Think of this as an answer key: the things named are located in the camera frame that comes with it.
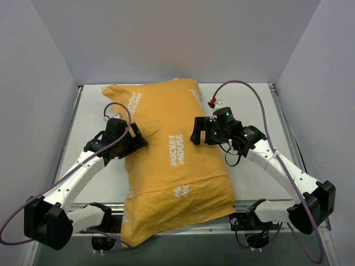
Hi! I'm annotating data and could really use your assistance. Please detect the yellow and blue Mickey pillowcase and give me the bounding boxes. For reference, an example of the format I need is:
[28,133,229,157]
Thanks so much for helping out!
[102,78,235,247]

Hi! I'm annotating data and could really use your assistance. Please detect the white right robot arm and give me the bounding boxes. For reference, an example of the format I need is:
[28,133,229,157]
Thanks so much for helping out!
[205,104,336,234]

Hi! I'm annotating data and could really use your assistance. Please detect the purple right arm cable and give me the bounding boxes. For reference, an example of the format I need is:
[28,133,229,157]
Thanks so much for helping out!
[212,80,325,264]

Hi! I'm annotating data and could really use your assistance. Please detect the aluminium table frame rail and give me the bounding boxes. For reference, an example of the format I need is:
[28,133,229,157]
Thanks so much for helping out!
[24,79,336,250]

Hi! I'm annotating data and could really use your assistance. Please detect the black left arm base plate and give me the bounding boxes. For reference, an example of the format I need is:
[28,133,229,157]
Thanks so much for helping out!
[89,211,123,251]

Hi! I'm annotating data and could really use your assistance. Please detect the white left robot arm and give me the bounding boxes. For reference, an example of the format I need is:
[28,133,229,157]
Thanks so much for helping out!
[24,117,148,250]

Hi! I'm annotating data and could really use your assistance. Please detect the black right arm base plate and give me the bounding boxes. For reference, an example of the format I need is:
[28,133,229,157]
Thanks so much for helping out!
[229,211,282,252]

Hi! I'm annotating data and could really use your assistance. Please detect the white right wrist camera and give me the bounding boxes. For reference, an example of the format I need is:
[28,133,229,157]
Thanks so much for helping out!
[207,98,226,112]

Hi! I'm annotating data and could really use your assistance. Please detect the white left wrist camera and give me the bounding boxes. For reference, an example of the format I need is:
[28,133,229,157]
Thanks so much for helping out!
[103,113,123,122]

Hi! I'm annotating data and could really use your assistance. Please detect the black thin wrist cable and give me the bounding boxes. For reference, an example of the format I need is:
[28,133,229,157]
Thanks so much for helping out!
[219,138,245,167]

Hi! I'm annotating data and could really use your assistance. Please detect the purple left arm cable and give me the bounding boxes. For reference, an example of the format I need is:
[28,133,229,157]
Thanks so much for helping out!
[0,101,136,252]

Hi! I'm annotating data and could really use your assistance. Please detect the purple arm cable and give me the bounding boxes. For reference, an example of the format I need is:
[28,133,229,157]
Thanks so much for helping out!
[0,101,136,252]
[212,80,325,264]

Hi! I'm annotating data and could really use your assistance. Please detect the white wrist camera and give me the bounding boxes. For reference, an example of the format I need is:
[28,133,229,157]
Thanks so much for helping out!
[207,98,226,112]
[103,113,123,122]

